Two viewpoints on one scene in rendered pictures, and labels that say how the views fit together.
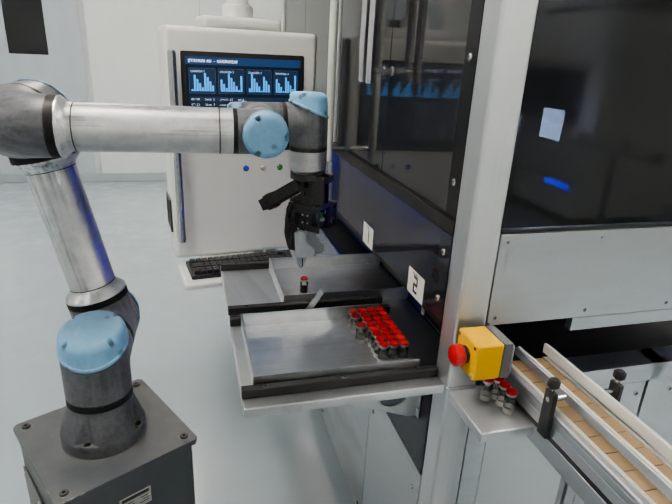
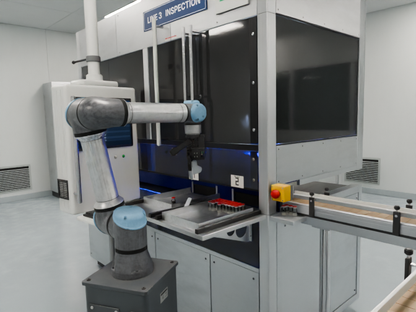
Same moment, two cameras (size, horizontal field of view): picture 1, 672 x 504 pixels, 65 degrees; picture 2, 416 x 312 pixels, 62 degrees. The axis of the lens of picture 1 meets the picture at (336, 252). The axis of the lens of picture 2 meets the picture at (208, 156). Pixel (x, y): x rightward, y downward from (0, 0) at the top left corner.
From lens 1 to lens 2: 0.84 m
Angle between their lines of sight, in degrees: 29
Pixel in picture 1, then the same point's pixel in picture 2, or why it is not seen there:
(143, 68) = not seen: outside the picture
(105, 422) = (143, 257)
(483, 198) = (270, 132)
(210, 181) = not seen: hidden behind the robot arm
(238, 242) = not seen: hidden behind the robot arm
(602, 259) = (304, 154)
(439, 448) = (268, 246)
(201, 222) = (86, 191)
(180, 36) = (73, 89)
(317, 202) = (200, 146)
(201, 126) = (176, 109)
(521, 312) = (285, 178)
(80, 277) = (109, 192)
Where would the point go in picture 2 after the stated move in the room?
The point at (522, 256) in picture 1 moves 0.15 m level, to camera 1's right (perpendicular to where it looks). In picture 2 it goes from (283, 154) to (306, 152)
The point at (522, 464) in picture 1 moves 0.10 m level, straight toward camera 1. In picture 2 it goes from (294, 251) to (299, 258)
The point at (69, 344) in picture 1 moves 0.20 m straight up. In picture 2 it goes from (127, 216) to (124, 159)
